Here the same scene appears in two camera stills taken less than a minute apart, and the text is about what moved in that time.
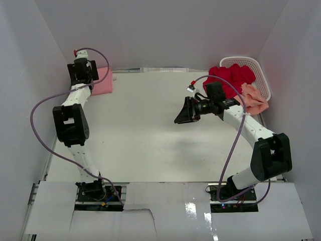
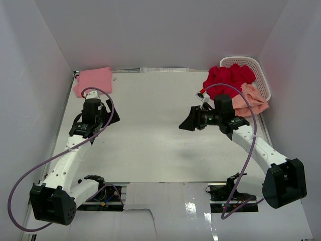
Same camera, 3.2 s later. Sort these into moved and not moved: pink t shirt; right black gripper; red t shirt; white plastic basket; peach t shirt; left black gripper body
Moved: left black gripper body; right black gripper
Not moved: red t shirt; peach t shirt; white plastic basket; pink t shirt
